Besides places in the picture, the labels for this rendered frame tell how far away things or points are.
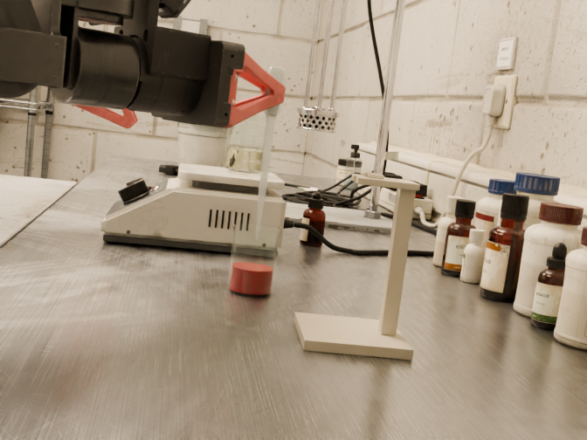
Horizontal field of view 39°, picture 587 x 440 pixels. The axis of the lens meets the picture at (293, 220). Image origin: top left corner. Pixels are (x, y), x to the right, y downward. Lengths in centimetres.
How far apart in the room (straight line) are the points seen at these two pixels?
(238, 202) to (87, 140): 246
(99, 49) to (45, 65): 5
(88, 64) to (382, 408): 31
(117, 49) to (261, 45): 273
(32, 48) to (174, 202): 37
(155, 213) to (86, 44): 34
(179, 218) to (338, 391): 44
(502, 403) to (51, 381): 28
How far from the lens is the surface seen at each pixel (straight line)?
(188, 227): 92
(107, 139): 335
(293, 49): 337
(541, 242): 81
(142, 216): 92
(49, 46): 59
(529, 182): 93
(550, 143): 122
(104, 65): 62
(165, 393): 49
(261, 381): 52
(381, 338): 62
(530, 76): 132
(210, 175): 92
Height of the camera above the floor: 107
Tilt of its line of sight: 7 degrees down
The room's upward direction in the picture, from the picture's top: 7 degrees clockwise
